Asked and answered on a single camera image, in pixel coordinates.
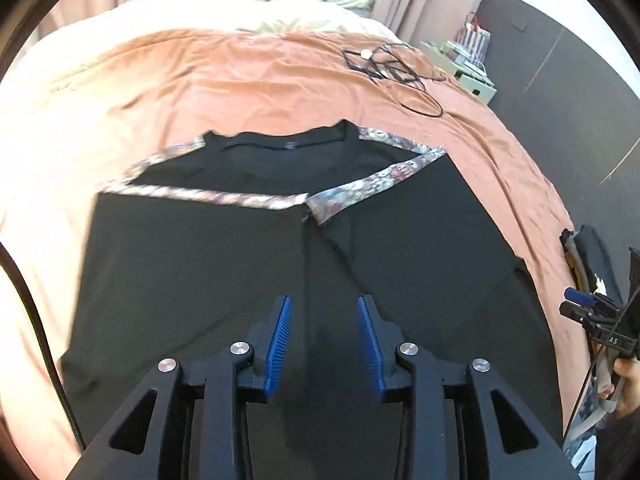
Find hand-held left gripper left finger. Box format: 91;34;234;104
65;295;294;480

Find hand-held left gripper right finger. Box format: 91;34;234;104
356;295;576;480

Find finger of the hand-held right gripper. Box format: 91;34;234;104
563;287;615;310
558;301;611;332

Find black shirt with floral trim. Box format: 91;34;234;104
60;120;568;480

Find person's right hand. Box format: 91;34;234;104
597;357;640;423

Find black bag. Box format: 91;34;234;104
560;225;623;297

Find white storage box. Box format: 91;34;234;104
456;69;499;107

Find orange bed sheet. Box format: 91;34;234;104
0;30;576;461

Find striped gift bag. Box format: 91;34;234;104
461;11;492;63

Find cream duvet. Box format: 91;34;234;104
10;0;401;61

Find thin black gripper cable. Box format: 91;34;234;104
561;305;628;450

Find thick black cable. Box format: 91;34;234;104
0;242;87;457

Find tangled black cable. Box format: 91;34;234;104
342;43;446;118

